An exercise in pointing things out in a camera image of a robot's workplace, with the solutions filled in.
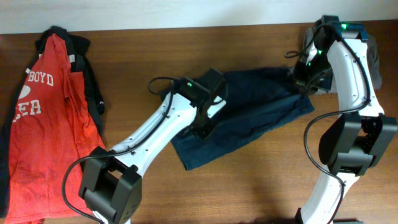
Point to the dark teal shorts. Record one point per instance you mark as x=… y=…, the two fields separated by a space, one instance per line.
x=257 y=101

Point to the black garment with white trim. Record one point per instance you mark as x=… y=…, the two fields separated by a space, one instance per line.
x=77 y=47

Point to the folded grey garment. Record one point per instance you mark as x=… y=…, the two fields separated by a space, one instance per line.
x=373 y=64

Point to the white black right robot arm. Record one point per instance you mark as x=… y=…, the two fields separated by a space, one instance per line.
x=342 y=144

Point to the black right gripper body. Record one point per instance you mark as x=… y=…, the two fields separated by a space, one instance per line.
x=317 y=74

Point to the red printed t-shirt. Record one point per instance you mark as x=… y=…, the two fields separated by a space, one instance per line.
x=51 y=129

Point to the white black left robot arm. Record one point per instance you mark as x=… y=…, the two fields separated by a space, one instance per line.
x=112 y=180

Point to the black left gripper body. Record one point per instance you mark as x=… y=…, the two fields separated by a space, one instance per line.
x=203 y=124

